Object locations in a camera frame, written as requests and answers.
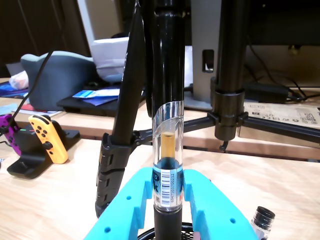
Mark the black mesh pen holder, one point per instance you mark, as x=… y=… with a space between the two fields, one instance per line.
x=187 y=233

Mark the printed cardboard box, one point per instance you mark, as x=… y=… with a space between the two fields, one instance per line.
x=280 y=112

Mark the black power adapter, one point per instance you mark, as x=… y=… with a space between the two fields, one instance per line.
x=265 y=92

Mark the black plastic base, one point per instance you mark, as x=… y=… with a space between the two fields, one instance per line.
x=27 y=162

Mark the blue white packet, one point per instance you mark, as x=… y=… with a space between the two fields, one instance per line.
x=97 y=93

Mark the grey chair back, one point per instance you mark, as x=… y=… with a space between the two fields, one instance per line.
x=60 y=80

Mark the purple game controller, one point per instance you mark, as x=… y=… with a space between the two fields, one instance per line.
x=10 y=135

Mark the flat black tray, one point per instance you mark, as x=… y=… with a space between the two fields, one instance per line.
x=85 y=106

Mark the black retractable pen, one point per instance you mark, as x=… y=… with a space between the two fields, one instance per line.
x=168 y=75

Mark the white orange plastic bag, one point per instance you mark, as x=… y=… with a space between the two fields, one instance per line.
x=18 y=80

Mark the dark blue booklet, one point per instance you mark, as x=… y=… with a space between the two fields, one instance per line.
x=11 y=91

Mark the silver monitor stand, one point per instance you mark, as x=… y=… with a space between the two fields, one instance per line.
x=200 y=37

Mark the black tripod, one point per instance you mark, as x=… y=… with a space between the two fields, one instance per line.
x=230 y=75

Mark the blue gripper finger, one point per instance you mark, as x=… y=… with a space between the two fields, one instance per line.
x=215 y=215
x=125 y=207

